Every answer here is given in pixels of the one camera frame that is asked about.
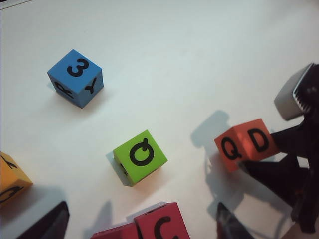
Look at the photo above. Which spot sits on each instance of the red foam block letter B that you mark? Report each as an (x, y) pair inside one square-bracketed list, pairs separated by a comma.
[(114, 232)]

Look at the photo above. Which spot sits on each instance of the blue foam block number 3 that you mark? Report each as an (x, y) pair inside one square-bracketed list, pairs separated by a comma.
[(72, 79)]

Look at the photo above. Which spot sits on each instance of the green foam block letter Q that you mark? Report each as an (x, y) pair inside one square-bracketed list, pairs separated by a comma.
[(139, 159)]

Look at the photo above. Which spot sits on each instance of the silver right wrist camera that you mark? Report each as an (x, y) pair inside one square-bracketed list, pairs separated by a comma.
[(289, 99)]

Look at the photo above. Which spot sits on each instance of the yellow foam block letter A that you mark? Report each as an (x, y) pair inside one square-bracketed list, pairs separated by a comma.
[(12, 179)]

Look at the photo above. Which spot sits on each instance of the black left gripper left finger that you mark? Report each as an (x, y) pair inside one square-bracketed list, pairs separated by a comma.
[(49, 224)]

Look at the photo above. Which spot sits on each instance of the red foam block letter C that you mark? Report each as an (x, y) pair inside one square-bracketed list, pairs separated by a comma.
[(159, 224)]

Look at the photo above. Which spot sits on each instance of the orange foam block letter D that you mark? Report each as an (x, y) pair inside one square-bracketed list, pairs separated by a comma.
[(249, 147)]

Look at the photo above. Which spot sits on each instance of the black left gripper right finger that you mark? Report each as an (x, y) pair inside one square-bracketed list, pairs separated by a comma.
[(228, 226)]

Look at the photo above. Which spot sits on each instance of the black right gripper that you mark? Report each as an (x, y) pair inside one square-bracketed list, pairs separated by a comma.
[(312, 174)]

